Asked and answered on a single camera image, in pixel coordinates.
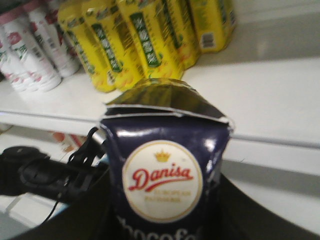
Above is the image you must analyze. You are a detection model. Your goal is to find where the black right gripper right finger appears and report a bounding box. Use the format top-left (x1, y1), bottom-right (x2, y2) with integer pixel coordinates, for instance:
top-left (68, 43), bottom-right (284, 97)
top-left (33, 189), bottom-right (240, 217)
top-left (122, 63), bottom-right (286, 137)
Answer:
top-left (212, 175), bottom-right (320, 240)

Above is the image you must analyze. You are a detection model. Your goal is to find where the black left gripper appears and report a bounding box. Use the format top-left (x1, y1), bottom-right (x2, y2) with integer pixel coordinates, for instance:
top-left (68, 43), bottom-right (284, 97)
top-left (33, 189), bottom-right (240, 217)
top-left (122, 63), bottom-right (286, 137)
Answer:
top-left (44, 127), bottom-right (111, 201)

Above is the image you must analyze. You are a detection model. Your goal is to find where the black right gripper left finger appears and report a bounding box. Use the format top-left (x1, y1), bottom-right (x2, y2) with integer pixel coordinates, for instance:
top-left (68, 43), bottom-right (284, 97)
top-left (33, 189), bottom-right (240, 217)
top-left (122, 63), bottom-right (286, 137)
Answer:
top-left (15, 201), bottom-right (110, 240)

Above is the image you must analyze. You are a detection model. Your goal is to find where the dark blue Chocofello cookie box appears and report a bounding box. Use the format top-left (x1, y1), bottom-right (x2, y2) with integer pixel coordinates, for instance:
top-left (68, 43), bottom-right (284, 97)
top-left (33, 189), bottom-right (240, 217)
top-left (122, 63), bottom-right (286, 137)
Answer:
top-left (100, 78), bottom-right (234, 240)

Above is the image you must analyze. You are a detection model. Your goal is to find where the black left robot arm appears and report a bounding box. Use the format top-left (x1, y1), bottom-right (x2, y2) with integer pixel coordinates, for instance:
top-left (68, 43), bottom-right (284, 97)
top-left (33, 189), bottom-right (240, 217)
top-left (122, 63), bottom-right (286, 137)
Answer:
top-left (0, 127), bottom-right (107, 203)

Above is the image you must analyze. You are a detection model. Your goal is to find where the white yogurt drink bottle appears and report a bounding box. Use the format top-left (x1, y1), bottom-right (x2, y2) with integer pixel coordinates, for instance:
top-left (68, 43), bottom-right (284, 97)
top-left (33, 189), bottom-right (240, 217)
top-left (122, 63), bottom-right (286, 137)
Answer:
top-left (0, 12), bottom-right (62, 92)

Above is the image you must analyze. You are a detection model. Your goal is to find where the white supermarket shelf unit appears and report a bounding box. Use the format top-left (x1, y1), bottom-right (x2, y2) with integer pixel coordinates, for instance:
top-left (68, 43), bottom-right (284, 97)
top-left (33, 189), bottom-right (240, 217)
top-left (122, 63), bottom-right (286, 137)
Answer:
top-left (0, 0), bottom-right (320, 233)

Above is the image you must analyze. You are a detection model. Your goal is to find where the yellow pear drink bottle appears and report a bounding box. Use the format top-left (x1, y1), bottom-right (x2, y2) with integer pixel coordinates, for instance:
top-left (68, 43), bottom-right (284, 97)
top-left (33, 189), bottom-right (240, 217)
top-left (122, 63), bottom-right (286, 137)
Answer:
top-left (116, 0), bottom-right (186, 80)
top-left (81, 0), bottom-right (145, 91)
top-left (58, 0), bottom-right (116, 93)

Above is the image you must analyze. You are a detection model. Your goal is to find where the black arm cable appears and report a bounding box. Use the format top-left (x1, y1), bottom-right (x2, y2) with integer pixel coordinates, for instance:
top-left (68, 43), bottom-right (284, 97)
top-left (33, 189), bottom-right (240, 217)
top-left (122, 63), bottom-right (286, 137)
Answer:
top-left (42, 192), bottom-right (68, 223)

